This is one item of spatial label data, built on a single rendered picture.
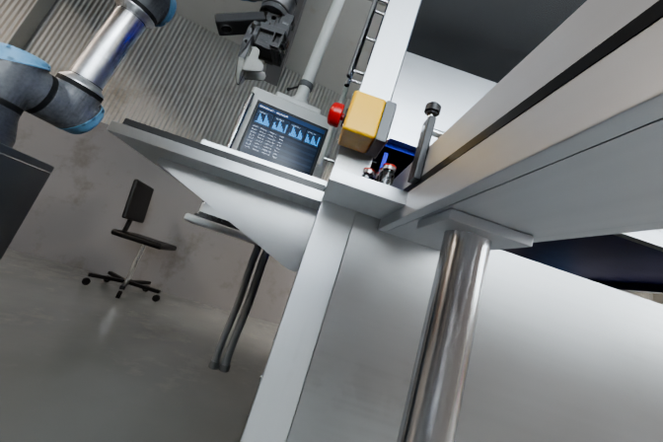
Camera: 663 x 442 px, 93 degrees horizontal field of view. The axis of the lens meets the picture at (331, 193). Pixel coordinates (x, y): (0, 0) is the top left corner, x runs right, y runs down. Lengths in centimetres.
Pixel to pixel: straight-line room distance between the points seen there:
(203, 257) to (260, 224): 357
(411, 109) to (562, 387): 54
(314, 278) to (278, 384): 16
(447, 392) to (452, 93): 53
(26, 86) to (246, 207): 64
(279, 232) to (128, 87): 425
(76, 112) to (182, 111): 347
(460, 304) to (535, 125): 20
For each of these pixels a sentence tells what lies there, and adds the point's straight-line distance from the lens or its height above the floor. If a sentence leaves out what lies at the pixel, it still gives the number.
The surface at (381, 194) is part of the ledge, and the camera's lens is 43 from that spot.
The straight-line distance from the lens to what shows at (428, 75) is 70.
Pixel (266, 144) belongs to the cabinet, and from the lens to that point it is 166.
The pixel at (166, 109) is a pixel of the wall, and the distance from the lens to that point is 459.
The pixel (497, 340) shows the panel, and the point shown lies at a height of 73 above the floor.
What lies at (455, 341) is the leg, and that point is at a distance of 36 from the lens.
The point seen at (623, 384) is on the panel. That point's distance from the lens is 79.
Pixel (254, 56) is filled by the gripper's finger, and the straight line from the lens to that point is 80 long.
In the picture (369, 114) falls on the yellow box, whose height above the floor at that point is 99.
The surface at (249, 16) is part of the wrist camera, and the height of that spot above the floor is 124.
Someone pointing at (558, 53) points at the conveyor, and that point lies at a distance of 25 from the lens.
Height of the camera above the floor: 74
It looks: 14 degrees up
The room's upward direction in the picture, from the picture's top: 18 degrees clockwise
